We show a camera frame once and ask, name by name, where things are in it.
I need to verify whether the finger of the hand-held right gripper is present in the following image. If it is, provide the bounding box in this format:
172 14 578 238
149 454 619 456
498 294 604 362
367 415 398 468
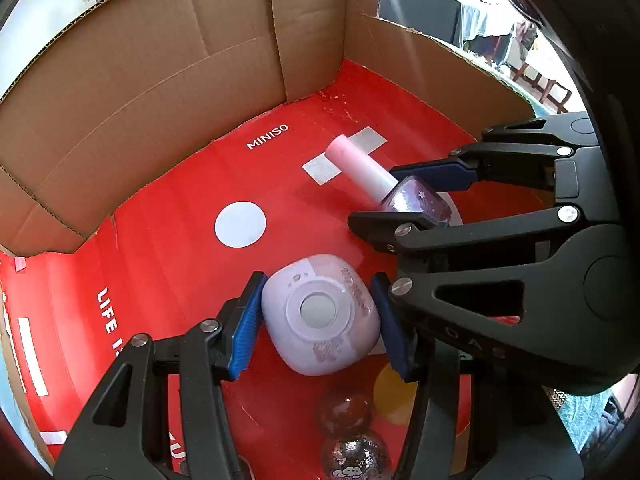
390 114 599 192
347 204 621 393

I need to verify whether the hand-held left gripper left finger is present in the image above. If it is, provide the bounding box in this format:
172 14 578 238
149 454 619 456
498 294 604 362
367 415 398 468
52 271 266 480

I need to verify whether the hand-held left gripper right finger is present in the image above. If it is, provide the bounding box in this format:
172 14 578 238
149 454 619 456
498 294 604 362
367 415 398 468
370 272 586 480

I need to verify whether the orange half sphere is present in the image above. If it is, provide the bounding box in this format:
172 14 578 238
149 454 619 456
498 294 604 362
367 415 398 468
372 362 426 426

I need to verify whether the pink round device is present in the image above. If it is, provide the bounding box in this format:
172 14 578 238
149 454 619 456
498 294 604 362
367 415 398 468
261 255 382 377

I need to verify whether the purple nail polish bottle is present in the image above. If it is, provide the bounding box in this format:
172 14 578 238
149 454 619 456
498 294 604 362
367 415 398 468
325 135 463 228

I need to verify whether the glitter bottle with round cap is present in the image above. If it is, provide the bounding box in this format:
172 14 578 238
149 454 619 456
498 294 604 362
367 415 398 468
316 389 392 480

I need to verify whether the cardboard box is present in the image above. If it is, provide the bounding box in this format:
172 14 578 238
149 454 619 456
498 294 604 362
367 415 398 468
0 0 551 480

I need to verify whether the table with bottles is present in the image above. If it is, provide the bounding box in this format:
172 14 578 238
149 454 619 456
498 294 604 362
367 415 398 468
379 0 516 53

